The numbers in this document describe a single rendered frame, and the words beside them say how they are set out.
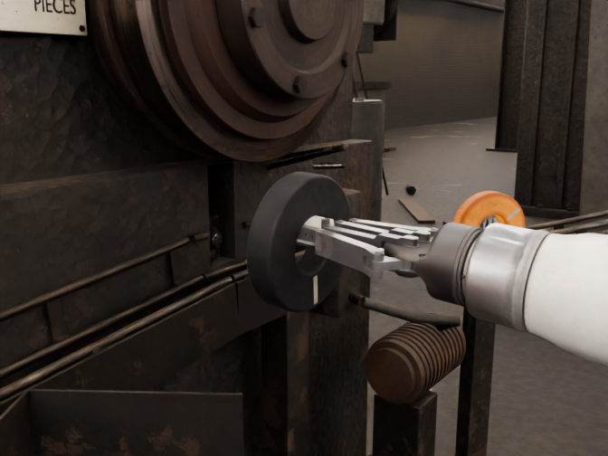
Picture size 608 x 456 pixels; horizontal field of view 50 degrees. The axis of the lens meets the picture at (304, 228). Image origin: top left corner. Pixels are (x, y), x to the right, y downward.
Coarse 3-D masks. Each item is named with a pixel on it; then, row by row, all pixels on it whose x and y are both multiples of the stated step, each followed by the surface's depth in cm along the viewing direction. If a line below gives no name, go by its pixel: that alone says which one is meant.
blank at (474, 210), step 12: (480, 192) 132; (492, 192) 131; (468, 204) 130; (480, 204) 129; (492, 204) 130; (504, 204) 131; (516, 204) 132; (456, 216) 131; (468, 216) 129; (480, 216) 130; (504, 216) 132; (516, 216) 132
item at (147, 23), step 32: (128, 0) 79; (128, 32) 81; (160, 32) 81; (128, 64) 84; (160, 64) 81; (160, 96) 85; (192, 96) 86; (192, 128) 87; (224, 128) 92; (256, 160) 98
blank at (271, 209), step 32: (288, 192) 67; (320, 192) 71; (256, 224) 67; (288, 224) 67; (256, 256) 66; (288, 256) 68; (320, 256) 74; (256, 288) 69; (288, 288) 69; (320, 288) 74
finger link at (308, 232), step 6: (306, 228) 69; (312, 228) 69; (318, 228) 69; (300, 234) 70; (306, 234) 70; (312, 234) 69; (306, 240) 70; (312, 240) 69; (318, 240) 66; (318, 246) 66
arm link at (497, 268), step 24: (480, 240) 57; (504, 240) 56; (528, 240) 55; (480, 264) 56; (504, 264) 54; (528, 264) 53; (480, 288) 56; (504, 288) 54; (480, 312) 57; (504, 312) 55
